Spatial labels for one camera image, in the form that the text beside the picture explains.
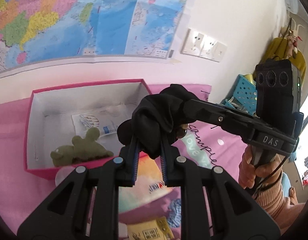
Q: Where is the yellow paper packet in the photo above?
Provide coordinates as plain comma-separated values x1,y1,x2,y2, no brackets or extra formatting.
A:
127,217,174,240

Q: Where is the black soft cloth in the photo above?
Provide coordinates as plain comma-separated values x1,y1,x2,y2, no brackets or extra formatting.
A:
117,84,199,159

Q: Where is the pink sweater forearm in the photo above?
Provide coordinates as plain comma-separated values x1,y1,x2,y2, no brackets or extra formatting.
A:
256,172,305,234

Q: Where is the person's right hand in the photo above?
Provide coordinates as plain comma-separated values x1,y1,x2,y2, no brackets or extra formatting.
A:
238,145,282,203

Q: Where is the blue plastic basket rack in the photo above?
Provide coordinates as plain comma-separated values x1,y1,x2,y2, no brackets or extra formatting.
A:
221,74,257,115

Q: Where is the white spray bottle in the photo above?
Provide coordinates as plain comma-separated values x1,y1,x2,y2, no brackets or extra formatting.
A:
55,166,75,186

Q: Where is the blue checked cloth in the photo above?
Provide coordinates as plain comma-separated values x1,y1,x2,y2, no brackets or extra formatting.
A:
167,198,181,228

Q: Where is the green plush toy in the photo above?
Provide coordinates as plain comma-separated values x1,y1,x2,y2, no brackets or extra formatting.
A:
50,127,114,167

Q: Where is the yellow hanging garment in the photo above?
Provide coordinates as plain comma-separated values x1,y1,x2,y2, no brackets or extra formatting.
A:
260,37,307,86

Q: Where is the pastel tissue pack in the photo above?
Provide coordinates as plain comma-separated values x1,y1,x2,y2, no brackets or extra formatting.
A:
119,152,179,220

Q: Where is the pink cardboard box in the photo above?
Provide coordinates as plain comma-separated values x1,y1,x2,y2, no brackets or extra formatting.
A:
23,79,151,180

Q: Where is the white blue tube packet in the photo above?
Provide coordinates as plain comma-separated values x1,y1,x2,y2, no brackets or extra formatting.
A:
72,114,118,137

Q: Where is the black cable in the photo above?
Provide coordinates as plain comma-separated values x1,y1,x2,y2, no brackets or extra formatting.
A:
248,152,292,198

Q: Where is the black camera box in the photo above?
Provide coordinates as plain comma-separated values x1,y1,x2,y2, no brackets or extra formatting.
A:
255,60,304,138

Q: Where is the white wall switch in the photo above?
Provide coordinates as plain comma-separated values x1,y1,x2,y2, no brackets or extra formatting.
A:
199,35,227,62

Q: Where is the white wall socket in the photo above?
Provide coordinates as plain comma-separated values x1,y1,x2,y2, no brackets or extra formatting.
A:
180,28,204,57

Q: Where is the colourful wall map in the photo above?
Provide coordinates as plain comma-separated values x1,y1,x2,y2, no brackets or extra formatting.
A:
0,0,187,73

